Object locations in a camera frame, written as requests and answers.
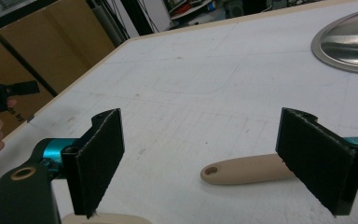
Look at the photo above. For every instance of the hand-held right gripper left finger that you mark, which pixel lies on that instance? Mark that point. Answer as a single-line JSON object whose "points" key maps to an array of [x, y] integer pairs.
{"points": [[94, 161]]}

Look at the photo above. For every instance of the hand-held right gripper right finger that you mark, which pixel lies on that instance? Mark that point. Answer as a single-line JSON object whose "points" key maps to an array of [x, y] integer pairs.
{"points": [[320, 161]]}

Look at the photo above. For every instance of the beige slotted spatula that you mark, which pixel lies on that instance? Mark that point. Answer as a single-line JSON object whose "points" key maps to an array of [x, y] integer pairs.
{"points": [[105, 219]]}

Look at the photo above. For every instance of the beige wooden spoon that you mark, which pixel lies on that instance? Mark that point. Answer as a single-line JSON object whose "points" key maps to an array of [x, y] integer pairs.
{"points": [[245, 170]]}

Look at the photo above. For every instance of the metal utensil stand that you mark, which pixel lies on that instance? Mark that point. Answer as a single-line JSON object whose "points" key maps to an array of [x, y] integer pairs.
{"points": [[348, 43]]}

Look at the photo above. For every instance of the large cardboard box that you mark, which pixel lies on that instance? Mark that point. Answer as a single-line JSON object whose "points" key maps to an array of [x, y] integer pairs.
{"points": [[59, 40]]}

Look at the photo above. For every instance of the white grid mat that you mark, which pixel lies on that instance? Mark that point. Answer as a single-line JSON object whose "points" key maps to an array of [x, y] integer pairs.
{"points": [[199, 93]]}

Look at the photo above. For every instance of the white panel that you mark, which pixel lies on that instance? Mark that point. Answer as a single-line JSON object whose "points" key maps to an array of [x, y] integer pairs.
{"points": [[155, 14]]}

